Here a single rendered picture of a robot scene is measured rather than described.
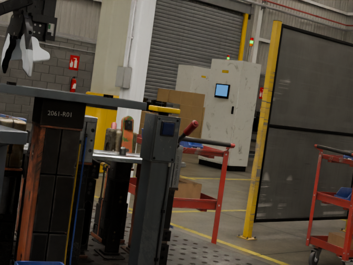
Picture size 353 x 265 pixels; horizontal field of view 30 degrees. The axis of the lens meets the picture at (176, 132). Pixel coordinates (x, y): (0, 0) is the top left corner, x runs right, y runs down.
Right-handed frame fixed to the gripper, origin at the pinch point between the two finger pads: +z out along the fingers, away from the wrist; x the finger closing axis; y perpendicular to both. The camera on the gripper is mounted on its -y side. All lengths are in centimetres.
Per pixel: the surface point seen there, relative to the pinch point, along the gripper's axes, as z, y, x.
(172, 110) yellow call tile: 3.2, 37.1, -9.2
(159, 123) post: 6.7, 34.0, -9.1
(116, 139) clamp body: 16, 51, 39
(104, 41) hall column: -61, 371, 653
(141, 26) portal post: -57, 244, 354
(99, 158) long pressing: 19.2, 34.4, 18.7
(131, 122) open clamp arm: 10, 55, 38
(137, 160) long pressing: 19, 46, 17
